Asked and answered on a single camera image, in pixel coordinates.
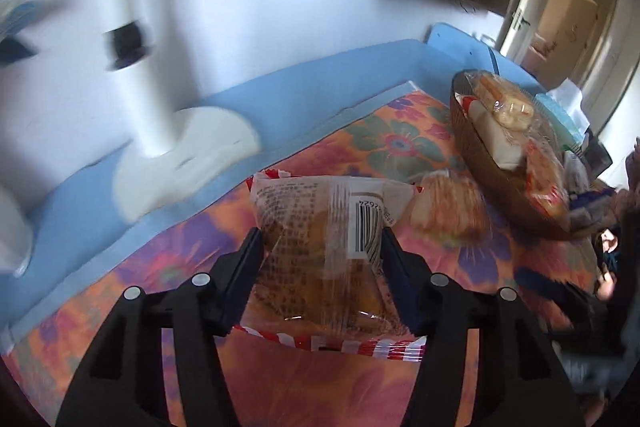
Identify white floor lamp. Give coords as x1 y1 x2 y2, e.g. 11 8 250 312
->
102 0 262 224

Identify clear bun packet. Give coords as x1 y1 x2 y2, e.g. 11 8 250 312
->
407 169 494 254

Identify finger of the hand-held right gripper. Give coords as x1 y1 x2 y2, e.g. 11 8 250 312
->
515 267 576 328

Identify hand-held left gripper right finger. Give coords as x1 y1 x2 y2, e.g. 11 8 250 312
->
380 228 587 427

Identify grey wheat bread packet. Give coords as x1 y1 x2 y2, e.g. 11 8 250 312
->
466 99 532 171

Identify clear cake packet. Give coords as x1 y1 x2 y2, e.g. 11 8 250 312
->
470 72 537 131

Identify red print sandwich packet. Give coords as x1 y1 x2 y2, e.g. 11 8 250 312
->
521 138 572 222

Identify blue box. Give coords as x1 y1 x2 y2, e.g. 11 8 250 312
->
425 23 547 90

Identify red striped bread packet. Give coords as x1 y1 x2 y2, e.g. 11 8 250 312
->
235 169 430 364

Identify wooden door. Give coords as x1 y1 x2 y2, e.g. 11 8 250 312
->
499 0 622 94

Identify white ceramic vase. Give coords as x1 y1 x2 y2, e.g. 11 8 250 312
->
0 186 39 279

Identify floral tablecloth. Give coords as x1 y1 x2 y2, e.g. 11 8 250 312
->
0 82 607 427

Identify brown wicker basket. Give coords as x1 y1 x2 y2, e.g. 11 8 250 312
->
449 69 602 241

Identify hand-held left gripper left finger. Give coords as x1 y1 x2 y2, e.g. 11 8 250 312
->
55 227 266 427

